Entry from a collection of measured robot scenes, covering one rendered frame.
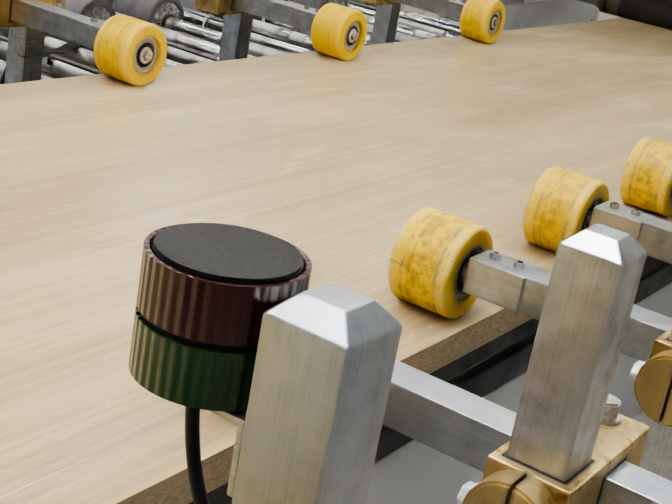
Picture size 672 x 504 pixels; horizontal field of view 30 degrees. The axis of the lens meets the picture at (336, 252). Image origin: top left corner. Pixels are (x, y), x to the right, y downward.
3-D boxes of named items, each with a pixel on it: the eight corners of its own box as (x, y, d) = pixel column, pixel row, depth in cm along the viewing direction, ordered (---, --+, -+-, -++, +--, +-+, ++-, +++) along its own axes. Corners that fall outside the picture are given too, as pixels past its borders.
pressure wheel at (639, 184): (659, 203, 138) (671, 226, 145) (687, 138, 139) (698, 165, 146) (609, 186, 141) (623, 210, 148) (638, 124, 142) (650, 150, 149)
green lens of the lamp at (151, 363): (322, 380, 47) (332, 327, 46) (221, 429, 42) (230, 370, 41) (201, 323, 50) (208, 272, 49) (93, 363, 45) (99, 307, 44)
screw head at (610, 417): (626, 418, 74) (631, 400, 73) (612, 429, 72) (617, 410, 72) (593, 404, 75) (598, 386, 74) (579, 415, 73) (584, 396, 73)
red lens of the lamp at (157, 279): (334, 319, 46) (344, 264, 45) (232, 362, 41) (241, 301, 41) (210, 265, 49) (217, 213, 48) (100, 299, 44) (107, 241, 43)
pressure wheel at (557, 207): (610, 165, 121) (571, 218, 117) (610, 224, 127) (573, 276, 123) (555, 148, 124) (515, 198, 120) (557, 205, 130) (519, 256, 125)
